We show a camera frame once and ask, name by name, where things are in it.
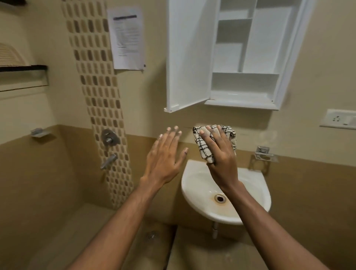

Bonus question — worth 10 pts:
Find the person's left hand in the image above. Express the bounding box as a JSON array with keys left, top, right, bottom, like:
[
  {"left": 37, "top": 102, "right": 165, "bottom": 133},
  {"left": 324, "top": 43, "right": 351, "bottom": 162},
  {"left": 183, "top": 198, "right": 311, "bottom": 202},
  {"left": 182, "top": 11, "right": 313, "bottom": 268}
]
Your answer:
[{"left": 141, "top": 126, "right": 189, "bottom": 192}]

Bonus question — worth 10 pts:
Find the person's right hand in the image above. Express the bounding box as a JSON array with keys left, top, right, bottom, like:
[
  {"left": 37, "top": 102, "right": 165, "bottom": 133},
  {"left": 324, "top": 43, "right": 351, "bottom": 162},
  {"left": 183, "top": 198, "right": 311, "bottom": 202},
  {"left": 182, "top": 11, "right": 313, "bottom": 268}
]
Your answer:
[{"left": 199, "top": 125, "right": 240, "bottom": 193}]

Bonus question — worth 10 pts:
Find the white black checked cloth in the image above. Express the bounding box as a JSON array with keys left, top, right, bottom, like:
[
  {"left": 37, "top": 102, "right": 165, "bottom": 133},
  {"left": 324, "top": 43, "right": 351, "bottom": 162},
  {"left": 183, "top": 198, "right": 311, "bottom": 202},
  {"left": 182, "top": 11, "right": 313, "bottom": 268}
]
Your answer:
[{"left": 193, "top": 125, "right": 237, "bottom": 164}]

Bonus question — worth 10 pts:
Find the person's right forearm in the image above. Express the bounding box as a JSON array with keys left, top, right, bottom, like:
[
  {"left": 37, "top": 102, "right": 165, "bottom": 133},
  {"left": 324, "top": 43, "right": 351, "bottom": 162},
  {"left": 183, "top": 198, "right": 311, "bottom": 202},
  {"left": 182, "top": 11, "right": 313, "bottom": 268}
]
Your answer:
[{"left": 221, "top": 179, "right": 330, "bottom": 270}]

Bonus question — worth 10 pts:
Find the person's left forearm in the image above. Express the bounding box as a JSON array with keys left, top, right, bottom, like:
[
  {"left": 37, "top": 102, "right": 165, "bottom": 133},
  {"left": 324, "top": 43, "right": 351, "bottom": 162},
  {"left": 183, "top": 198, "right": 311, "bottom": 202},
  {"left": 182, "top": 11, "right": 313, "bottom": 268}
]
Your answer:
[{"left": 66, "top": 178, "right": 171, "bottom": 270}]

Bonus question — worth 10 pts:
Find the white ceramic wash basin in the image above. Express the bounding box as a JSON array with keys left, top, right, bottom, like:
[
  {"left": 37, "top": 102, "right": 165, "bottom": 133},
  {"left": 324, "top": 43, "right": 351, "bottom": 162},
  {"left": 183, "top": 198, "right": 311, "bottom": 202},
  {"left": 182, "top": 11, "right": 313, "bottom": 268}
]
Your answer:
[{"left": 181, "top": 159, "right": 272, "bottom": 225}]

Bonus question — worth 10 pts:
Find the chrome shower mixer valve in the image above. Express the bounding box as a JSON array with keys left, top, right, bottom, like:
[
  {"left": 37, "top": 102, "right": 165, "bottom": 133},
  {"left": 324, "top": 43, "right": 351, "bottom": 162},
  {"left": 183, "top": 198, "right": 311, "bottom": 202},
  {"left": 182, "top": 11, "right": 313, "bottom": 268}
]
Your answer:
[{"left": 101, "top": 128, "right": 120, "bottom": 146}]

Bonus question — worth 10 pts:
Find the chrome tap spout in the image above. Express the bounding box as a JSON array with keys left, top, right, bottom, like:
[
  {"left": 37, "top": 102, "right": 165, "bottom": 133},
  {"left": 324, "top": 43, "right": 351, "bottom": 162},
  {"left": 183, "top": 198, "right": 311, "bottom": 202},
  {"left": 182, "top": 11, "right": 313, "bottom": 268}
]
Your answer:
[{"left": 100, "top": 153, "right": 118, "bottom": 170}]

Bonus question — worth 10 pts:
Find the white cabinet door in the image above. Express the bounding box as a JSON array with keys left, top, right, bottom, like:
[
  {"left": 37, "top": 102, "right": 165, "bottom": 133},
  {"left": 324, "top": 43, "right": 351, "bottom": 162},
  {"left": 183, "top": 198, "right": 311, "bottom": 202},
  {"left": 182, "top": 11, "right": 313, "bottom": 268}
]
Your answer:
[{"left": 164, "top": 0, "right": 221, "bottom": 113}]

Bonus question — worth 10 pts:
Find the white printed paper notice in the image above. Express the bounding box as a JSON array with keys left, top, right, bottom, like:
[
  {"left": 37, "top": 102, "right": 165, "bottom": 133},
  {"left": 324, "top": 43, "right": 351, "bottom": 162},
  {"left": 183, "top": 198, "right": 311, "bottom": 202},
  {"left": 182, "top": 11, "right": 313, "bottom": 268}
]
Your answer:
[{"left": 107, "top": 7, "right": 146, "bottom": 71}]

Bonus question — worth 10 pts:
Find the white electrical socket plate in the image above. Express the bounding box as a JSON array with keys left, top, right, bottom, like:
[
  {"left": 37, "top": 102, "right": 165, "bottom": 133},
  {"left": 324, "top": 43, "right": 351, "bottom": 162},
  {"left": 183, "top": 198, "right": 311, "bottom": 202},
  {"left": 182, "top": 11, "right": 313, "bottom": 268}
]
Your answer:
[{"left": 319, "top": 109, "right": 356, "bottom": 130}]

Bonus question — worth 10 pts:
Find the black window ledge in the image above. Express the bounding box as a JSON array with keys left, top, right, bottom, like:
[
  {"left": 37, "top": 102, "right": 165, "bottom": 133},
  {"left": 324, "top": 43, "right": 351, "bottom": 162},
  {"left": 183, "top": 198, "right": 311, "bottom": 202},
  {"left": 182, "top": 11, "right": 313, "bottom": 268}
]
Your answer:
[{"left": 0, "top": 65, "right": 48, "bottom": 73}]

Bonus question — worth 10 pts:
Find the metal soap dish with bracket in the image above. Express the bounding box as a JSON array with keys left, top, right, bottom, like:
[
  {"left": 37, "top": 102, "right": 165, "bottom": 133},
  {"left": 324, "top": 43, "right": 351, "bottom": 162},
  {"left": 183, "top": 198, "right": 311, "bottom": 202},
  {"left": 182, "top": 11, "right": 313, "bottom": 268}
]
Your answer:
[{"left": 255, "top": 146, "right": 280, "bottom": 163}]

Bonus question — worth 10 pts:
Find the white wall cabinet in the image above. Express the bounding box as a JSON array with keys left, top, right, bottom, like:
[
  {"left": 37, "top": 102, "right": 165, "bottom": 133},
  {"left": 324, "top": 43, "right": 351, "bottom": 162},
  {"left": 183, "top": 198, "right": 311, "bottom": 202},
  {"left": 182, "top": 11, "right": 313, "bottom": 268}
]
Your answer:
[{"left": 204, "top": 0, "right": 316, "bottom": 111}]

